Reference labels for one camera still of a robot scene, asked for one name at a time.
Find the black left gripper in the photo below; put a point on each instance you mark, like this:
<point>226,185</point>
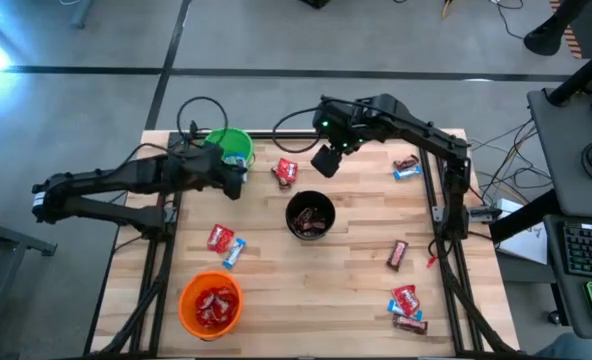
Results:
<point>201,170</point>

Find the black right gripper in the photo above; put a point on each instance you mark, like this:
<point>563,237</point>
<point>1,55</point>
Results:
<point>358,122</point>

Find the white blue Hershey's bar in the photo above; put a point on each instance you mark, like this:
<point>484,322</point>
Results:
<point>392,306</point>
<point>236,160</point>
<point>234,252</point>
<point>407,173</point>

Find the black plastic bucket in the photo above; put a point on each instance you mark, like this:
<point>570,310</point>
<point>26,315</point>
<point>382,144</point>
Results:
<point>296,202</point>

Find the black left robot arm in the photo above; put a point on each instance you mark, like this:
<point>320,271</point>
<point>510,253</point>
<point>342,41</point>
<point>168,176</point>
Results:
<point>116,175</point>

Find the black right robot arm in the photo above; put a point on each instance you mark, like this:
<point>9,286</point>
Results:
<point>456,200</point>

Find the green plastic bucket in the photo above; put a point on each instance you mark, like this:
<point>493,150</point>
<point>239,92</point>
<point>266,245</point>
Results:
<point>231,142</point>

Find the orange plastic bucket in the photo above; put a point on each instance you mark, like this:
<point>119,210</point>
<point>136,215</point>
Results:
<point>186,320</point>

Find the black floor object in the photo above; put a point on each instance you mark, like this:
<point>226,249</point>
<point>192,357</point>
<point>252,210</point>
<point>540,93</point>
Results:
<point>316,3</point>

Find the white power box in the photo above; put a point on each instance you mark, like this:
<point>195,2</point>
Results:
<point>510,206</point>

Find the white paper sheet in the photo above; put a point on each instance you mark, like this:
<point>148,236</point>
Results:
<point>526,245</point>

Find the grey metal bench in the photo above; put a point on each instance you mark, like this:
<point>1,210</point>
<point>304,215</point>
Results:
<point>16,239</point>

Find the grey desk top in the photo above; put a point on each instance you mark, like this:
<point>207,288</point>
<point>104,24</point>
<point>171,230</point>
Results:
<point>561,165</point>
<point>556,300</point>

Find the black stand foot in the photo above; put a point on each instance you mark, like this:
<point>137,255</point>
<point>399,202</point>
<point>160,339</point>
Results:
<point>546,37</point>

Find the black slanted pole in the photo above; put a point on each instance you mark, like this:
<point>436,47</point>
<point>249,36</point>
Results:
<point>581,75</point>

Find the orange white striped mat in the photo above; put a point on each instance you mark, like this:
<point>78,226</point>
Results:
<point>572,42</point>

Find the black caster wheel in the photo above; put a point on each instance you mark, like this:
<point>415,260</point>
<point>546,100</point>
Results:
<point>554,317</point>

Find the black backlit keyboard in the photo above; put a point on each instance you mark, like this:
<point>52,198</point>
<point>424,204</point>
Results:
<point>591,250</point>

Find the person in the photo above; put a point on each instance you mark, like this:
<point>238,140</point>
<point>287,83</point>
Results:
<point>568,350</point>

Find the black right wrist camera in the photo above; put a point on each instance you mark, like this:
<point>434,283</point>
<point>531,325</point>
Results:
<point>323,112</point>

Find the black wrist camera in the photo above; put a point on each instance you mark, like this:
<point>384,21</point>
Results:
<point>323,112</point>
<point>196,146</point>

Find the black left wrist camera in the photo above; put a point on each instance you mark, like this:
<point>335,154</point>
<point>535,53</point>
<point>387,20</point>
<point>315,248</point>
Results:
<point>196,146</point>

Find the black metal table frame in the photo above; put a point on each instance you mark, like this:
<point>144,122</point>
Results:
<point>263,135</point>

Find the grey metal post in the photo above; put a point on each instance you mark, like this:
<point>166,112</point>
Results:
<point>82,12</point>

